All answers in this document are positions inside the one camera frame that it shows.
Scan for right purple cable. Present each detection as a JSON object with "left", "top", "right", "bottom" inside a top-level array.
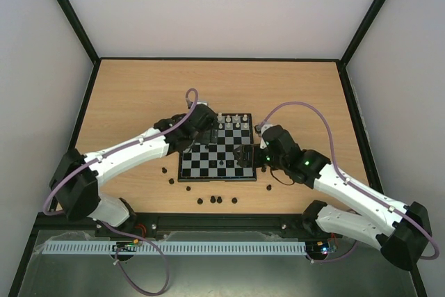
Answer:
[{"left": 257, "top": 101, "right": 441, "bottom": 264}]

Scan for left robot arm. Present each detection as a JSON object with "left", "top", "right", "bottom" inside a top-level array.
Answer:
[{"left": 44, "top": 104, "right": 218, "bottom": 232}]

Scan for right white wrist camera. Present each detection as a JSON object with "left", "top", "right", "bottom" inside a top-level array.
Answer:
[{"left": 254, "top": 122, "right": 273, "bottom": 137}]

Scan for grey slotted cable duct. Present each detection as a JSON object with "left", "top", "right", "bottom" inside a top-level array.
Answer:
[{"left": 42, "top": 241, "right": 307, "bottom": 256}]

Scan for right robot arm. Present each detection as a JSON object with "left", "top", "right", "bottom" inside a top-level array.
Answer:
[{"left": 234, "top": 125, "right": 432, "bottom": 271}]

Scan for black silver chess board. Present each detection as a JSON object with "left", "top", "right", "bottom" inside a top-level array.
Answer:
[{"left": 178, "top": 113, "right": 257, "bottom": 182}]

